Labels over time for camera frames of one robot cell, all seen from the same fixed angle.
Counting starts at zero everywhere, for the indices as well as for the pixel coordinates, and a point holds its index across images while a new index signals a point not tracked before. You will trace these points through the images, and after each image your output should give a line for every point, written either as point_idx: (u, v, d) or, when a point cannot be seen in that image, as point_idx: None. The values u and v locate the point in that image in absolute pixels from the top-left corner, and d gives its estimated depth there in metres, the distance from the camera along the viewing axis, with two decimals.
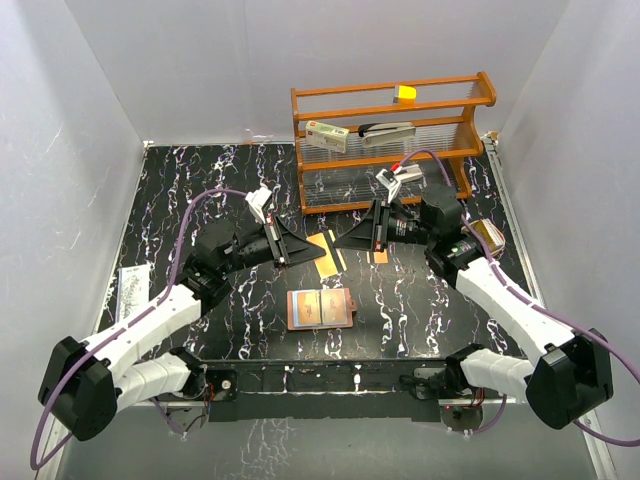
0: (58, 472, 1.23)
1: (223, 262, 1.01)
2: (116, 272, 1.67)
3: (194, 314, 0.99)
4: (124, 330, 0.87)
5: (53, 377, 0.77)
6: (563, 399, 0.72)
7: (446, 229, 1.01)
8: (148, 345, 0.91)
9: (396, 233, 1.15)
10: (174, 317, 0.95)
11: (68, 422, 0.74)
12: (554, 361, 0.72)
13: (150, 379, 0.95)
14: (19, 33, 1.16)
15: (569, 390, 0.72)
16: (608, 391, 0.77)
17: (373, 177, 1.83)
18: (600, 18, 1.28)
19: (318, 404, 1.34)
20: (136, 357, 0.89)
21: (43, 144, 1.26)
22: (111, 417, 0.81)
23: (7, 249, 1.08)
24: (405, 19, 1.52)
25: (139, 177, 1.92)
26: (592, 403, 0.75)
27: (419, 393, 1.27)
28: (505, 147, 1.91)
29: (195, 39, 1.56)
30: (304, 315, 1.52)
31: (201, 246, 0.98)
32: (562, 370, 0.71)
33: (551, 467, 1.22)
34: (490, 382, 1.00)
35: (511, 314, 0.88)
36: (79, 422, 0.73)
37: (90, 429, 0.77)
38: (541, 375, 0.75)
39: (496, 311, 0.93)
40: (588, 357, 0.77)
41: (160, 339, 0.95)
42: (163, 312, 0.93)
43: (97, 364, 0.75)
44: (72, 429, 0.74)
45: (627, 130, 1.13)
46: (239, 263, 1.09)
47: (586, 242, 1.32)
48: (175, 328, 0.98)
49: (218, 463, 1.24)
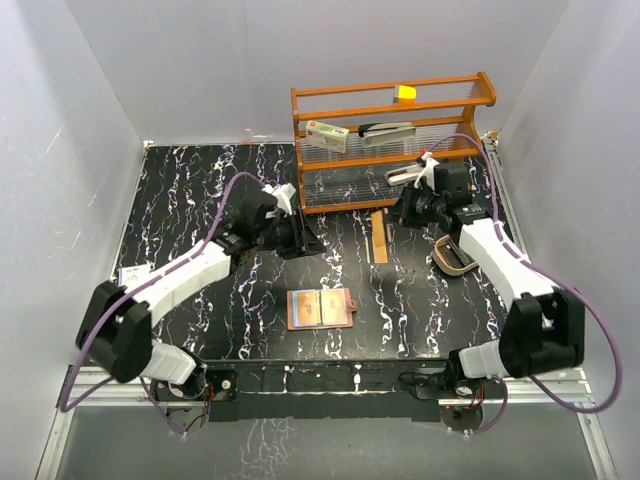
0: (58, 472, 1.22)
1: (261, 228, 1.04)
2: (116, 272, 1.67)
3: (225, 271, 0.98)
4: (161, 277, 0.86)
5: (93, 319, 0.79)
6: (528, 344, 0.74)
7: (455, 194, 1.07)
8: (182, 295, 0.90)
9: (416, 212, 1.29)
10: (207, 270, 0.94)
11: (107, 362, 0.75)
12: (527, 305, 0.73)
13: (168, 353, 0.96)
14: (19, 33, 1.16)
15: (535, 339, 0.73)
16: (578, 354, 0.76)
17: (373, 176, 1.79)
18: (600, 18, 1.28)
19: (318, 404, 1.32)
20: (172, 306, 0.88)
21: (43, 144, 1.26)
22: (145, 362, 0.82)
23: (7, 249, 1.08)
24: (405, 20, 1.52)
25: (139, 177, 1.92)
26: (557, 362, 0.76)
27: (420, 393, 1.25)
28: (505, 146, 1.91)
29: (196, 39, 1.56)
30: (304, 315, 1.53)
31: (246, 202, 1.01)
32: (533, 315, 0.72)
33: (550, 467, 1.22)
34: (480, 367, 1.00)
35: (500, 264, 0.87)
36: (117, 364, 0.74)
37: (126, 372, 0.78)
38: (511, 320, 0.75)
39: (488, 267, 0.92)
40: (564, 316, 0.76)
41: (192, 291, 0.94)
42: (196, 264, 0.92)
43: (137, 304, 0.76)
44: (111, 370, 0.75)
45: (626, 130, 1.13)
46: (268, 238, 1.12)
47: (586, 241, 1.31)
48: (206, 282, 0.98)
49: (218, 463, 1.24)
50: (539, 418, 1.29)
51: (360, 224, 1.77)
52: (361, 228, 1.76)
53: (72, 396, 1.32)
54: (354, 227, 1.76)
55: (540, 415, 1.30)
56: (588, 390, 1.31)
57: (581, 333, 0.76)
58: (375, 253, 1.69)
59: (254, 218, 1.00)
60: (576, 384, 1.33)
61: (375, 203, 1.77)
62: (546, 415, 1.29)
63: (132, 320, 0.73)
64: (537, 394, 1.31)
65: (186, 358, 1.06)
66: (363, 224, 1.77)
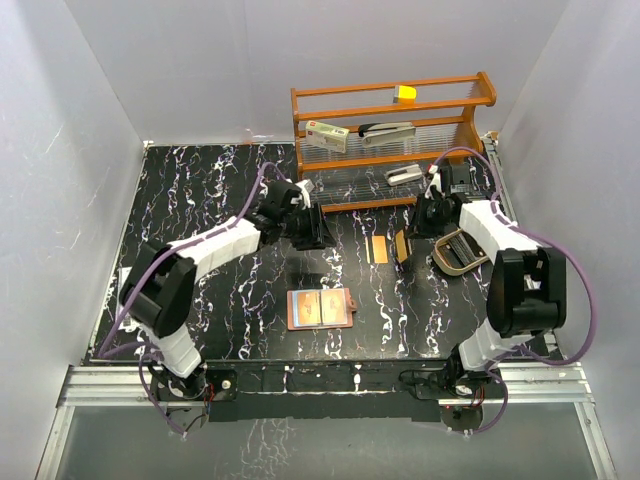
0: (58, 472, 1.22)
1: (286, 212, 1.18)
2: (116, 272, 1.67)
3: (254, 245, 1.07)
4: (202, 240, 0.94)
5: (138, 272, 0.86)
6: (509, 292, 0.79)
7: (456, 187, 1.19)
8: (218, 261, 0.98)
9: (427, 217, 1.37)
10: (241, 241, 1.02)
11: (151, 312, 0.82)
12: (510, 255, 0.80)
13: (184, 335, 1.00)
14: (18, 32, 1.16)
15: (515, 286, 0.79)
16: (562, 311, 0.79)
17: (373, 176, 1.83)
18: (600, 19, 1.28)
19: (318, 403, 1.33)
20: (208, 269, 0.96)
21: (43, 144, 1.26)
22: (180, 320, 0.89)
23: (6, 249, 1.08)
24: (405, 20, 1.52)
25: (139, 177, 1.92)
26: (540, 316, 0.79)
27: (419, 393, 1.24)
28: (505, 147, 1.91)
29: (196, 39, 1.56)
30: (304, 315, 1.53)
31: (276, 186, 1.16)
32: (513, 263, 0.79)
33: (550, 467, 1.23)
34: (476, 357, 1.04)
35: (493, 233, 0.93)
36: (159, 315, 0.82)
37: (166, 325, 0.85)
38: (497, 273, 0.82)
39: (484, 239, 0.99)
40: (546, 272, 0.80)
41: (224, 259, 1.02)
42: (232, 233, 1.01)
43: (182, 259, 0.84)
44: (154, 320, 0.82)
45: (627, 130, 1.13)
46: (292, 226, 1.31)
47: (586, 241, 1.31)
48: (237, 254, 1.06)
49: (218, 463, 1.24)
50: (539, 418, 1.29)
51: (360, 224, 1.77)
52: (361, 228, 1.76)
53: (73, 396, 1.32)
54: (354, 227, 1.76)
55: (540, 415, 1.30)
56: (587, 390, 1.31)
57: (563, 289, 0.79)
58: (375, 253, 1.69)
59: (281, 201, 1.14)
60: (576, 384, 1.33)
61: (375, 203, 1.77)
62: (546, 415, 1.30)
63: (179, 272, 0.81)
64: (538, 395, 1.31)
65: (191, 353, 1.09)
66: (363, 224, 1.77)
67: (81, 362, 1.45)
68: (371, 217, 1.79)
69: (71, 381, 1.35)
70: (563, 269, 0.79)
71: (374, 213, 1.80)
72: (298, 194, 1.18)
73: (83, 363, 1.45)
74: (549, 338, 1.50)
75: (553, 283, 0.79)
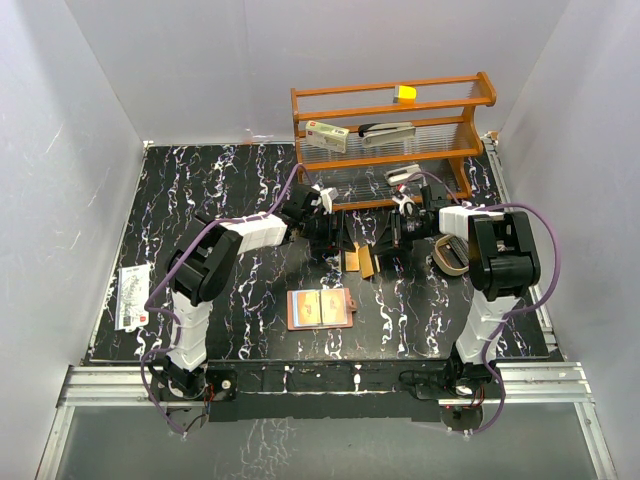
0: (58, 472, 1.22)
1: (306, 213, 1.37)
2: (116, 271, 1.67)
3: (282, 236, 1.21)
4: (243, 221, 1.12)
5: (186, 240, 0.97)
6: (485, 249, 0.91)
7: (437, 203, 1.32)
8: (255, 241, 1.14)
9: (407, 232, 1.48)
10: (272, 229, 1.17)
11: (196, 275, 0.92)
12: (479, 218, 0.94)
13: (205, 322, 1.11)
14: (19, 33, 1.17)
15: (487, 242, 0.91)
16: (534, 261, 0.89)
17: (373, 177, 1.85)
18: (600, 18, 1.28)
19: (318, 404, 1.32)
20: (245, 247, 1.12)
21: (43, 144, 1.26)
22: (218, 288, 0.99)
23: (7, 249, 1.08)
24: (404, 20, 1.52)
25: (139, 177, 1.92)
26: (515, 268, 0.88)
27: (419, 393, 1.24)
28: (505, 146, 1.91)
29: (195, 39, 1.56)
30: (304, 315, 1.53)
31: (298, 189, 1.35)
32: (483, 224, 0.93)
33: (548, 466, 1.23)
34: (472, 348, 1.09)
35: (465, 215, 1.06)
36: (203, 279, 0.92)
37: (210, 289, 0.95)
38: (473, 240, 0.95)
39: (461, 227, 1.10)
40: (514, 232, 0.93)
41: (256, 245, 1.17)
42: (267, 222, 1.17)
43: (226, 232, 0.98)
44: (199, 283, 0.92)
45: (627, 129, 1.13)
46: (310, 226, 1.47)
47: (586, 241, 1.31)
48: (266, 243, 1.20)
49: (218, 463, 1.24)
50: (539, 417, 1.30)
51: (360, 224, 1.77)
52: (361, 228, 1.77)
53: (73, 396, 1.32)
54: (354, 227, 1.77)
55: (540, 414, 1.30)
56: (587, 390, 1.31)
57: (531, 243, 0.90)
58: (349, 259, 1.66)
59: (302, 203, 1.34)
60: (576, 383, 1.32)
61: (375, 202, 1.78)
62: (546, 415, 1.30)
63: (225, 244, 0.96)
64: (538, 394, 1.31)
65: (200, 350, 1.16)
66: (363, 224, 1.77)
67: (81, 362, 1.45)
68: (371, 217, 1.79)
69: (71, 381, 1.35)
70: (528, 227, 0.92)
71: (373, 213, 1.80)
72: (317, 197, 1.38)
73: (82, 363, 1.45)
74: (549, 338, 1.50)
75: (521, 238, 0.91)
